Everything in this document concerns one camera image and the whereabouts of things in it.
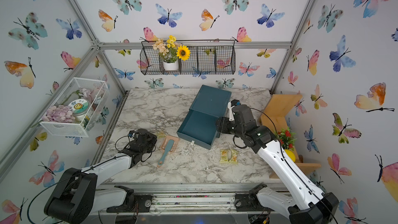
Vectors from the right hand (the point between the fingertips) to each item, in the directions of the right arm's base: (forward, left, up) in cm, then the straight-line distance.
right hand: (221, 121), depth 72 cm
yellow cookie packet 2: (-7, -8, -24) cm, 26 cm away
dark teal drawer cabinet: (+14, +6, -5) cm, 16 cm away
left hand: (+3, +34, -19) cm, 40 cm away
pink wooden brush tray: (0, +32, -25) cm, 40 cm away
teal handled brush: (-2, +28, -26) cm, 38 cm away
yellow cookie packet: (+4, +35, -23) cm, 42 cm away
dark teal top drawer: (+4, +11, -14) cm, 18 cm away
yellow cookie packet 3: (-7, -3, -25) cm, 26 cm away
